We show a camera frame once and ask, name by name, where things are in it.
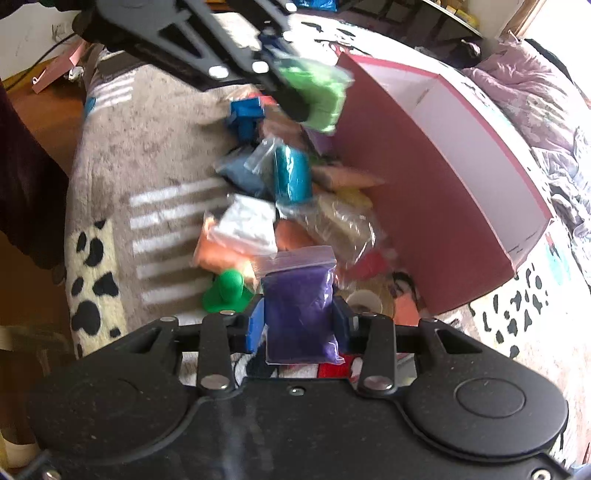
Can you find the green clay bag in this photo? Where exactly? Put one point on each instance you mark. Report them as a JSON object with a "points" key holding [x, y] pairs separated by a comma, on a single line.
{"points": [[323, 97]]}

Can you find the lilac clay bag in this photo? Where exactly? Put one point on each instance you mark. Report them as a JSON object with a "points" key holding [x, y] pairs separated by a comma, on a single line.
{"points": [[318, 141]]}

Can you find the red-orange clay bag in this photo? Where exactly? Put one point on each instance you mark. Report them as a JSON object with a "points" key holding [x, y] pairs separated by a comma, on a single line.
{"points": [[293, 235]]}

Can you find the white tape roll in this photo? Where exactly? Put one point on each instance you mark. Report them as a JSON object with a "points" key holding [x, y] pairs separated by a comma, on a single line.
{"points": [[364, 300]]}

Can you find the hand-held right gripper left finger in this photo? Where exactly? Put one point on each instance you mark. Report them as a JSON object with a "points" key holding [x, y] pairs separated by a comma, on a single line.
{"points": [[256, 330]]}

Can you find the green plastic stamp tool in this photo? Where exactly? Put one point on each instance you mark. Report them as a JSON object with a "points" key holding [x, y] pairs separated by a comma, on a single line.
{"points": [[228, 288]]}

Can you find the white clay bag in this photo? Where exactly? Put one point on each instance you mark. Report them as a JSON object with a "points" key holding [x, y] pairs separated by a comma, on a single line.
{"points": [[247, 224]]}

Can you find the blue plastic toy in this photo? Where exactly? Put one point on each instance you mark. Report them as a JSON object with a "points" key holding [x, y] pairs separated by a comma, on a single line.
{"points": [[244, 115]]}

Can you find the red clay bag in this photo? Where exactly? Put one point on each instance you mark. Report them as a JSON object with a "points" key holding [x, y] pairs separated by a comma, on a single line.
{"points": [[369, 265]]}

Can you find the pink cardboard box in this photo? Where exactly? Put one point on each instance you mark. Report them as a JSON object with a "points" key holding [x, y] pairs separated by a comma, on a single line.
{"points": [[406, 194]]}

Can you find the orange clay bag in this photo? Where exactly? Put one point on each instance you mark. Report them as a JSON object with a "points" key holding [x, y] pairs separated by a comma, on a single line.
{"points": [[217, 258]]}

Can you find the purple quilt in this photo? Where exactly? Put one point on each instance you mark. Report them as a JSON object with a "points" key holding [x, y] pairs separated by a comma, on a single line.
{"points": [[545, 106]]}

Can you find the teal clay bag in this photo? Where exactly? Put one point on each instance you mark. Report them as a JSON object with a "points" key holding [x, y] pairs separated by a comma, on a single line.
{"points": [[293, 175]]}

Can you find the dark maroon clothing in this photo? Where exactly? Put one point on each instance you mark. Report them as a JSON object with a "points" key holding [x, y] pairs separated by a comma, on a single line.
{"points": [[27, 184]]}

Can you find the peach clay bag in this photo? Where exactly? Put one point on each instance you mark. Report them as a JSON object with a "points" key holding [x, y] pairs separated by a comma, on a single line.
{"points": [[341, 177]]}

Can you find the dark shelf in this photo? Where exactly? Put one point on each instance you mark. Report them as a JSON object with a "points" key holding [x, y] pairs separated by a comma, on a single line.
{"points": [[461, 16]]}

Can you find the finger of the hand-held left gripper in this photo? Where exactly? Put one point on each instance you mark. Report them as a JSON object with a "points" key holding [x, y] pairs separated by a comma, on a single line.
{"points": [[274, 42], [291, 99]]}

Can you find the purple clay bag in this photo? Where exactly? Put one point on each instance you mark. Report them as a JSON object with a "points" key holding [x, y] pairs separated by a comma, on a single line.
{"points": [[295, 314]]}

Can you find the yellow clay bag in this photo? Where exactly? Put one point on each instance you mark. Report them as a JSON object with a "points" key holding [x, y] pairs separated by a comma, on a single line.
{"points": [[332, 221]]}

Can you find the blue plastic bag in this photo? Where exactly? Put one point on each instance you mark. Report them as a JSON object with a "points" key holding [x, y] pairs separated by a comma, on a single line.
{"points": [[316, 4]]}

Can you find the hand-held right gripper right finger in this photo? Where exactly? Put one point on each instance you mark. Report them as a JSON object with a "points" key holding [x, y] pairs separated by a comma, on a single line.
{"points": [[340, 323]]}

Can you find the grey-blue clay bag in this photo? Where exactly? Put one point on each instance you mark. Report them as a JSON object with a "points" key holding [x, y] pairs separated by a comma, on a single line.
{"points": [[238, 177]]}

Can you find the pink box lid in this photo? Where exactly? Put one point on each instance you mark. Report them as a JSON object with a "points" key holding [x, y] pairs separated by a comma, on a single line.
{"points": [[60, 64]]}

